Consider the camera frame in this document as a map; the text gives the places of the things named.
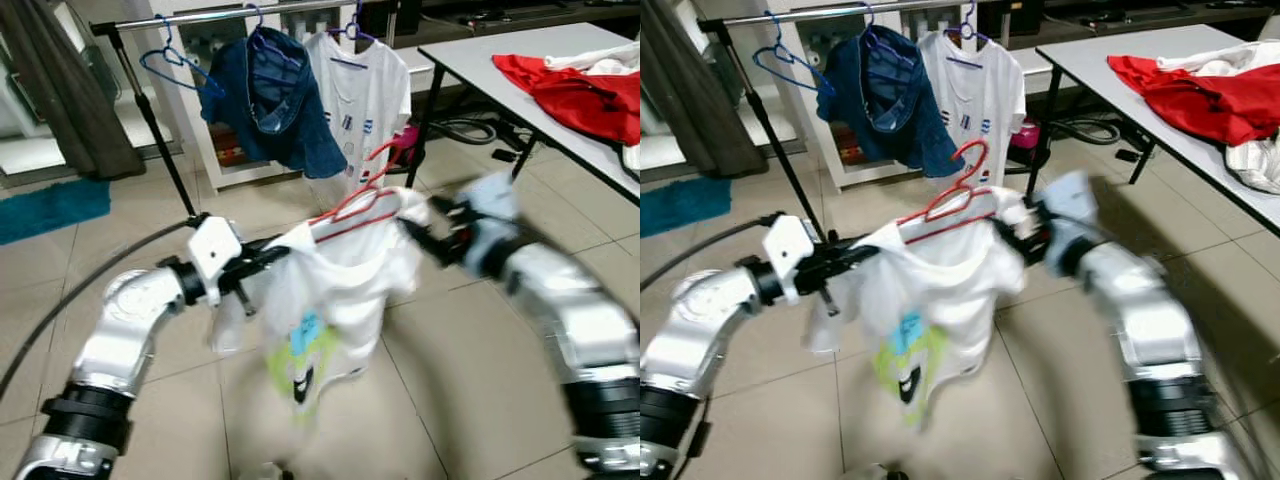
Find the silver right arm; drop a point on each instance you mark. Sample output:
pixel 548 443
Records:
pixel 575 310
pixel 1150 320

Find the black table leg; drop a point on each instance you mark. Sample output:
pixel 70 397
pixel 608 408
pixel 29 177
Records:
pixel 1145 162
pixel 530 155
pixel 425 120
pixel 1045 120

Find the grey curtain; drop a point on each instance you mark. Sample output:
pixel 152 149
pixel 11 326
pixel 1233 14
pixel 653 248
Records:
pixel 690 90
pixel 60 90

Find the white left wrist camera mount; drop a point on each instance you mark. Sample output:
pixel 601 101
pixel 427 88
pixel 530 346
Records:
pixel 788 250
pixel 212 250

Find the teal rug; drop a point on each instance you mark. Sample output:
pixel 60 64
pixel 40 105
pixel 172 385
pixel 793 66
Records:
pixel 50 210
pixel 680 208

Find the red garment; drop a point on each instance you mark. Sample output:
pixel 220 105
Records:
pixel 1200 100
pixel 580 100

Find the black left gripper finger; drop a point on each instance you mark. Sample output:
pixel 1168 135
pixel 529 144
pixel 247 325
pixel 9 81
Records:
pixel 246 300
pixel 829 300
pixel 862 259
pixel 275 260

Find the blue denim garment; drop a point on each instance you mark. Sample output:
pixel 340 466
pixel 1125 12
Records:
pixel 270 110
pixel 885 110

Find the red plastic hanger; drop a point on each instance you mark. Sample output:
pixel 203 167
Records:
pixel 965 180
pixel 375 180

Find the black rack pole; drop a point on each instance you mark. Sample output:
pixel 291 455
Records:
pixel 770 130
pixel 150 115

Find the purple plastic hanger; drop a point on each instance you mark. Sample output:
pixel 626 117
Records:
pixel 258 30
pixel 968 28
pixel 872 28
pixel 355 30

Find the white blue striped T-shirt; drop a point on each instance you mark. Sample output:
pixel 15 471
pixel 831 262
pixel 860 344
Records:
pixel 980 100
pixel 365 100

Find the silver left arm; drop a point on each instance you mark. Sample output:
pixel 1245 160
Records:
pixel 120 330
pixel 700 330

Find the pink bag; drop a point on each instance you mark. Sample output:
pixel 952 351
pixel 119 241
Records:
pixel 407 140
pixel 1026 133

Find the white printed T-shirt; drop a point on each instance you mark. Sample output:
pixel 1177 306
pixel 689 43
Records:
pixel 340 290
pixel 940 290

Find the blue plastic hanger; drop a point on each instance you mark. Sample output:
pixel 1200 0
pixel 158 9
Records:
pixel 172 45
pixel 785 45

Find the white garment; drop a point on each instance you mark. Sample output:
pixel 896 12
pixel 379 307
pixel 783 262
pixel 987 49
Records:
pixel 630 155
pixel 600 60
pixel 1220 58
pixel 1255 165

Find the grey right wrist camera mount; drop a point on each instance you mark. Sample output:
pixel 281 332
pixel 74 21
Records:
pixel 1068 200
pixel 490 200

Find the chrome clothes rail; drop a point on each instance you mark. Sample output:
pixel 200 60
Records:
pixel 200 17
pixel 820 15

